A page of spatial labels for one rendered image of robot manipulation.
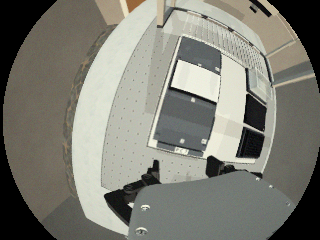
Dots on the grey perforated base plate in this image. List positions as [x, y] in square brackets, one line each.
[124, 156]

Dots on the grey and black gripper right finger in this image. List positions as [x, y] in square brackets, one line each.
[215, 167]

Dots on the black well plate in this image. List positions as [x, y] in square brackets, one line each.
[252, 144]

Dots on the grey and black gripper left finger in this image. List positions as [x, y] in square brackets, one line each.
[116, 199]

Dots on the dark grey plate carrier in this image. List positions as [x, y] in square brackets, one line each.
[185, 123]

